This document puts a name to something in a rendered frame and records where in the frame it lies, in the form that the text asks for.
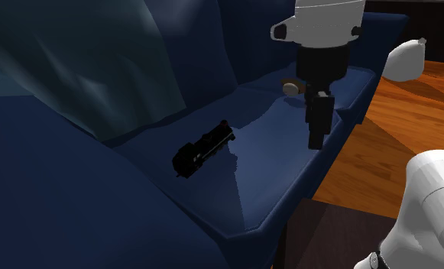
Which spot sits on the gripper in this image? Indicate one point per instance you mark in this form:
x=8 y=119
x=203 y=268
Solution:
x=321 y=63

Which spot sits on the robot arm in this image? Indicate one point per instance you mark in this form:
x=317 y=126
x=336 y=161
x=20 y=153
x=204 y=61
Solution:
x=430 y=208

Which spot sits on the beige and brown round object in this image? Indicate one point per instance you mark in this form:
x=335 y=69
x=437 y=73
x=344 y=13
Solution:
x=291 y=89

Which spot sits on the dark blue sofa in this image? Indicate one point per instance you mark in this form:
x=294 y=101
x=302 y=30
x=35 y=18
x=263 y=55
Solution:
x=281 y=167

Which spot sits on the white rounded object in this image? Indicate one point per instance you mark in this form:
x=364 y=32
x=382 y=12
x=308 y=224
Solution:
x=404 y=61

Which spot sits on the black toy train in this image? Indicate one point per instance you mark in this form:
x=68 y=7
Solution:
x=203 y=149

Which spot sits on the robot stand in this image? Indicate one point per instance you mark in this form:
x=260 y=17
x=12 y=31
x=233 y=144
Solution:
x=329 y=238

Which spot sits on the teal cushion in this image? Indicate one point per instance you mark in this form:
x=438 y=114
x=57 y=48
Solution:
x=76 y=63

